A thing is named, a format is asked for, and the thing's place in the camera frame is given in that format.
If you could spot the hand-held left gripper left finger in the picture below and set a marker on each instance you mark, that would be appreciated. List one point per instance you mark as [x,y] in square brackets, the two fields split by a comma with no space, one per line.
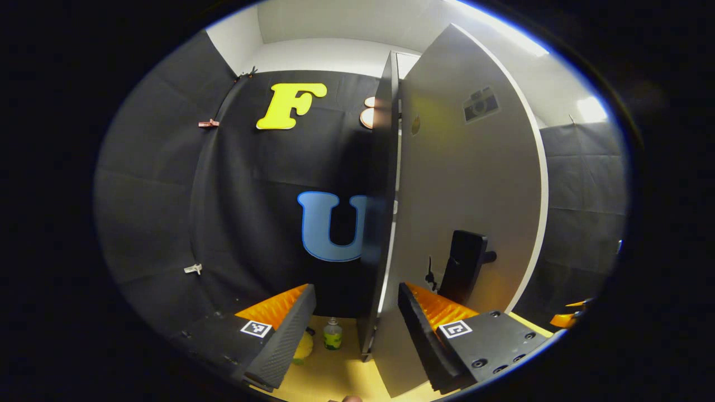
[287,340]

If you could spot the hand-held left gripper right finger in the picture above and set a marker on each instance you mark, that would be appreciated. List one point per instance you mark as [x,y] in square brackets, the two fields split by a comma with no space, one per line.
[427,343]

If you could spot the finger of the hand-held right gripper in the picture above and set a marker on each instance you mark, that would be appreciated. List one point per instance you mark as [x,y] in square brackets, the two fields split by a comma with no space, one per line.
[570,318]

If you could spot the white shoe cabinet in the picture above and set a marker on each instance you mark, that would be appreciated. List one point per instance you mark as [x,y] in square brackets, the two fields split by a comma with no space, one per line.
[380,195]

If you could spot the white cabinet door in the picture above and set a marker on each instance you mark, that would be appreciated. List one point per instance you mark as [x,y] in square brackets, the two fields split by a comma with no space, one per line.
[475,184]

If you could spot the yellow toy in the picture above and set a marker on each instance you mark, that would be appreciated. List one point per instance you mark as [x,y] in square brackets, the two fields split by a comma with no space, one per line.
[304,349]

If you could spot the green label bottle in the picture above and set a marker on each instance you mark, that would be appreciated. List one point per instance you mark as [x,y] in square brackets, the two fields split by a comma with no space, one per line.
[333,338]

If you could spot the white cloth clip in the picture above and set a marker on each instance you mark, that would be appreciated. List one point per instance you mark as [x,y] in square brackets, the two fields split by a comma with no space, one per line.
[193,269]

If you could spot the black backdrop cloth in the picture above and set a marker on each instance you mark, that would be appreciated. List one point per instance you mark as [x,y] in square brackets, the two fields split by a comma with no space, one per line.
[251,195]

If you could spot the small ceiling light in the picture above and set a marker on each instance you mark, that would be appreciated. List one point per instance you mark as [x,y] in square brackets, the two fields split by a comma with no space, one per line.
[591,110]

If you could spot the red cloth clip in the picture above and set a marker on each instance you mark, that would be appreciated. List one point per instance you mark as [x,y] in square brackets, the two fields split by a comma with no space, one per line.
[208,123]

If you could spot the black cloth clip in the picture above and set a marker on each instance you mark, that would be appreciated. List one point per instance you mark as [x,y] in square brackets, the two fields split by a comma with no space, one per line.
[246,73]

